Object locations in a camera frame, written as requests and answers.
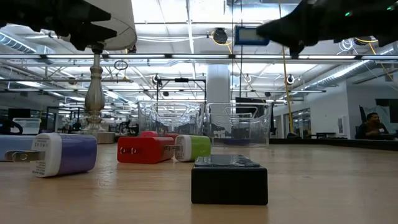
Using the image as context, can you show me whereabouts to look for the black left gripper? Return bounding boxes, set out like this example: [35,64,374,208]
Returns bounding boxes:
[30,0,119,52]

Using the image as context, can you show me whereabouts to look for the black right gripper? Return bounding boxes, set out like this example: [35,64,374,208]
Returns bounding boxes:
[256,0,368,59]

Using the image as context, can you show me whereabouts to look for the dark blue wall charger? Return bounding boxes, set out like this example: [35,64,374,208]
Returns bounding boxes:
[234,26,271,47]

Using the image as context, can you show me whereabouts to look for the purple white cube charger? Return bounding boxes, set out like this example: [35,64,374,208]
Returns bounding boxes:
[4,132,98,179]

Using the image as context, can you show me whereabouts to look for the large red wall charger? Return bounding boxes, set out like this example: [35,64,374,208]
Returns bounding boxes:
[117,136,175,165]

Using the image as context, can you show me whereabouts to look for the green white cube charger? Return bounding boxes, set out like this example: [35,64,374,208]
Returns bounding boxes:
[164,134,212,162]

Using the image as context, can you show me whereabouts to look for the black charger block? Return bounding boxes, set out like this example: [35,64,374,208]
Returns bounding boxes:
[190,154,269,206]

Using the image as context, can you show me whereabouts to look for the black office chair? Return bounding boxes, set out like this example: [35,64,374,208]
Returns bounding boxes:
[358,105,369,140]

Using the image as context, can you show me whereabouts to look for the white shade silver table lamp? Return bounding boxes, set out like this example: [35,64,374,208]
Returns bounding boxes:
[70,0,138,144]

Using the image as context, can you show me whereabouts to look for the black monitor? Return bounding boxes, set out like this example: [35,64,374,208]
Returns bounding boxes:
[235,96,274,138]

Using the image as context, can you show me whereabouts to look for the white building column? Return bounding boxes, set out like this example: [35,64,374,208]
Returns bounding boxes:
[206,63,231,105]

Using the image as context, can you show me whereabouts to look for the overhead light bar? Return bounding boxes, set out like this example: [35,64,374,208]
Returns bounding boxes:
[0,52,398,62]

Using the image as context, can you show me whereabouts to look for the clear plastic bin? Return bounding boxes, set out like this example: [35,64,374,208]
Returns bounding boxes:
[137,101,205,147]
[205,101,271,147]

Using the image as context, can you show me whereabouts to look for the person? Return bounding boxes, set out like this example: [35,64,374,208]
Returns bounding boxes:
[355,112,396,141]

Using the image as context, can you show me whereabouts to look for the clear storage tub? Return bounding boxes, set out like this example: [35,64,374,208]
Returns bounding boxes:
[12,117,42,135]

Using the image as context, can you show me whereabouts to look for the silver ventilation duct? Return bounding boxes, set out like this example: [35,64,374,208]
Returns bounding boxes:
[306,42,398,91]

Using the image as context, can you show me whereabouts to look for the black hanging cable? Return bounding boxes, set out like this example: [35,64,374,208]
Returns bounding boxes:
[230,0,244,100]

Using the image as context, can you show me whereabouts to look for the yellow hanging cable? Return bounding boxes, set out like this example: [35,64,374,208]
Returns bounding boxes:
[277,0,295,133]

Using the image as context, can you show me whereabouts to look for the ceiling reel yellow cord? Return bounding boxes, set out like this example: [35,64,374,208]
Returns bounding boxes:
[354,36,379,47]

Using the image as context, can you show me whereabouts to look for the black ceiling cable reel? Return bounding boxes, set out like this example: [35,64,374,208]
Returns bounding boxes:
[212,27,229,45]

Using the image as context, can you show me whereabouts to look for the black camera gantry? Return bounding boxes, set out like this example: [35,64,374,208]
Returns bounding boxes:
[156,77,207,103]

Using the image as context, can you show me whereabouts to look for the black aluminium table frame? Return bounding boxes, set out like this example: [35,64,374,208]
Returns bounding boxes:
[51,134,398,152]

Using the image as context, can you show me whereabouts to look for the dark wall screen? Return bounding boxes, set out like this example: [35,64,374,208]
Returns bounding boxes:
[375,98,398,124]

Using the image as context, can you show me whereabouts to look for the black curved cable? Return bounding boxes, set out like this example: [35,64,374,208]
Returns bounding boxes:
[0,119,24,135]

